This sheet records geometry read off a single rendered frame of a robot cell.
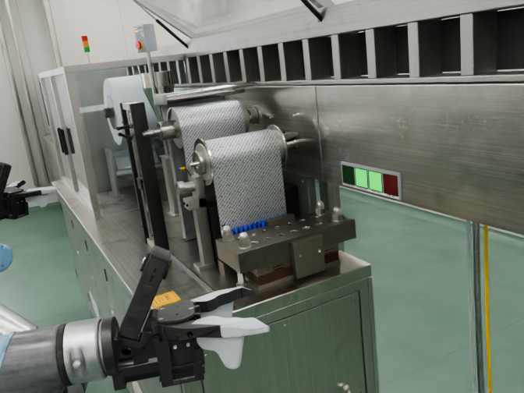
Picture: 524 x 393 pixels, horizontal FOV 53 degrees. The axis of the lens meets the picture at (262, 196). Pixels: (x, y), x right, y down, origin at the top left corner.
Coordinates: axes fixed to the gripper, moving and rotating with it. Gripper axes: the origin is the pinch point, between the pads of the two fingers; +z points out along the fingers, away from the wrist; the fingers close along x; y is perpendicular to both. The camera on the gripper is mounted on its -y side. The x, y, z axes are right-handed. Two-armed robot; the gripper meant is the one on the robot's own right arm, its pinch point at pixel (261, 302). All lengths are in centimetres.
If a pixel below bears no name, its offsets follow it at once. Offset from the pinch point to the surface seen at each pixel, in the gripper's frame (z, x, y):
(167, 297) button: -18, -80, 21
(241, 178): 9, -95, -8
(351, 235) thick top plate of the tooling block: 39, -87, 13
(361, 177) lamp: 40, -74, -5
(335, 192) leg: 46, -123, 5
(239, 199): 8, -96, -2
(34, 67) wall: -169, -610, -133
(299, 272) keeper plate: 21, -80, 20
